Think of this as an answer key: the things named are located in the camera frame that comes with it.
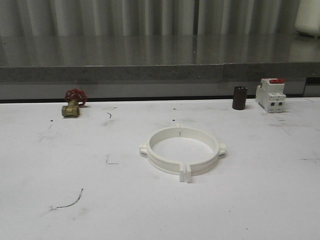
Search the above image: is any white half pipe clamp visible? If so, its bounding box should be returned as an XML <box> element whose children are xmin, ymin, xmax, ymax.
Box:
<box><xmin>139</xmin><ymin>123</ymin><xmax>192</xmax><ymax>183</ymax></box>
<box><xmin>177</xmin><ymin>124</ymin><xmax>227</xmax><ymax>183</ymax></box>

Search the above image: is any dark brown pipe coupling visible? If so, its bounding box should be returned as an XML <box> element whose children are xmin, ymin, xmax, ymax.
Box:
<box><xmin>232</xmin><ymin>86</ymin><xmax>248</xmax><ymax>110</ymax></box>

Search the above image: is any brass valve red handwheel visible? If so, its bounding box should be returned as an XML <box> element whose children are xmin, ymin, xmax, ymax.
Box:
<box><xmin>61</xmin><ymin>88</ymin><xmax>88</xmax><ymax>118</ymax></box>

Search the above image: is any grey stone counter slab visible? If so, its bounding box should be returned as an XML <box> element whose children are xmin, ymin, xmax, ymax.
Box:
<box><xmin>0</xmin><ymin>33</ymin><xmax>320</xmax><ymax>84</ymax></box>

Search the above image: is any white container in background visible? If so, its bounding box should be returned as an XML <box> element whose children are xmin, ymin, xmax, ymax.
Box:
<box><xmin>294</xmin><ymin>0</ymin><xmax>320</xmax><ymax>38</ymax></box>

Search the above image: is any white circuit breaker red switch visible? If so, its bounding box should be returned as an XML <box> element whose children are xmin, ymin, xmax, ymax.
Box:
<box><xmin>255</xmin><ymin>78</ymin><xmax>286</xmax><ymax>113</ymax></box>

